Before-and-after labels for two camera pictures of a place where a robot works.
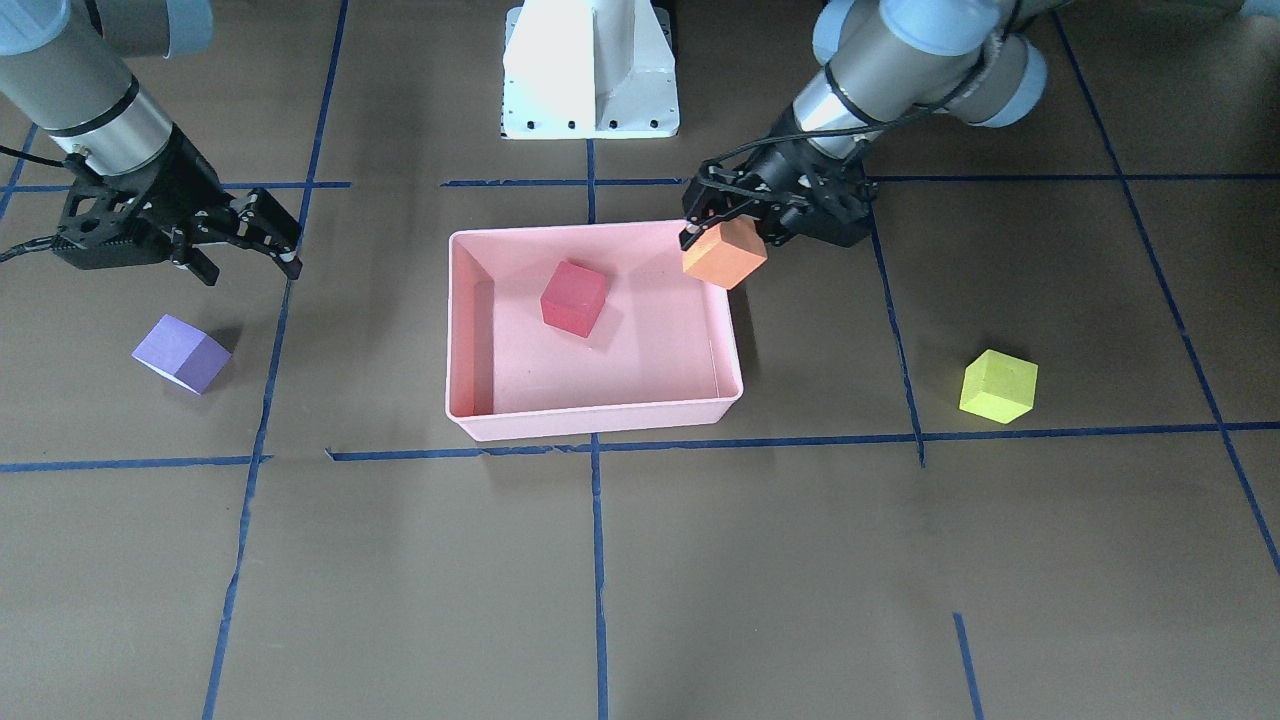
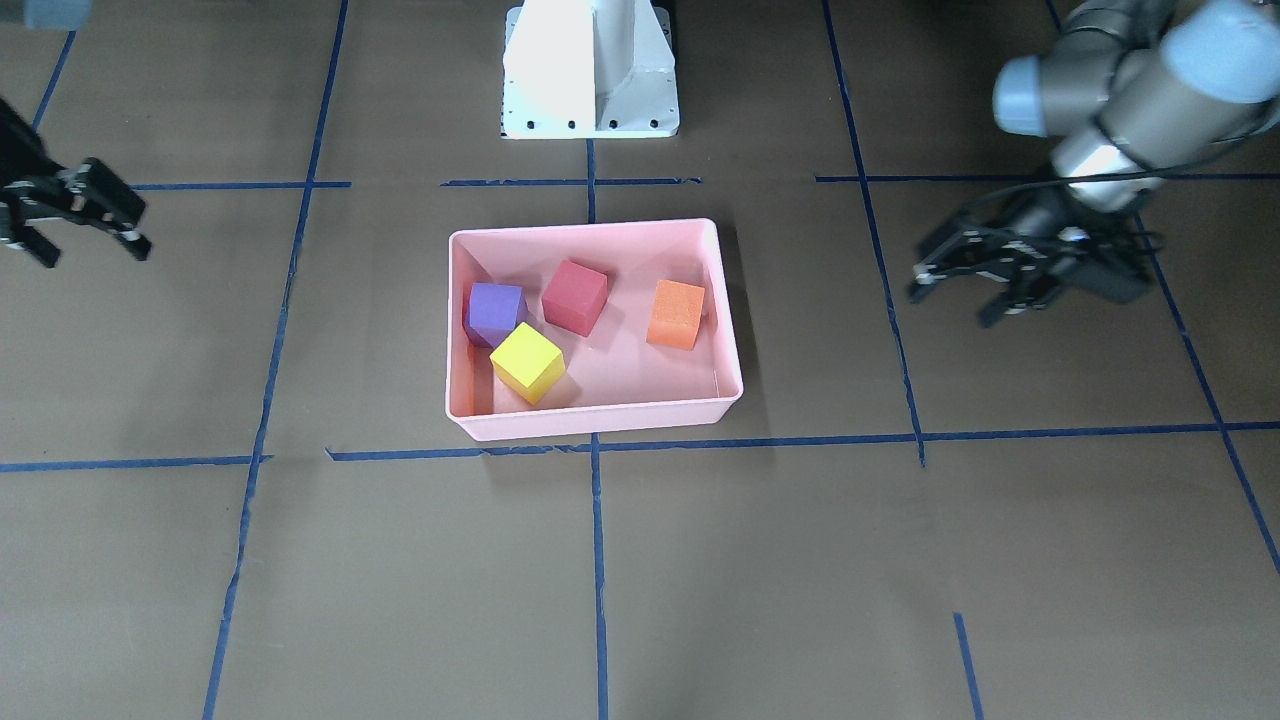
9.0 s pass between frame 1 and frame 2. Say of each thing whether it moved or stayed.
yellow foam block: moved
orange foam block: moved
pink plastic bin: stayed
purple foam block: moved
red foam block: stayed
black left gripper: moved
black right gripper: moved
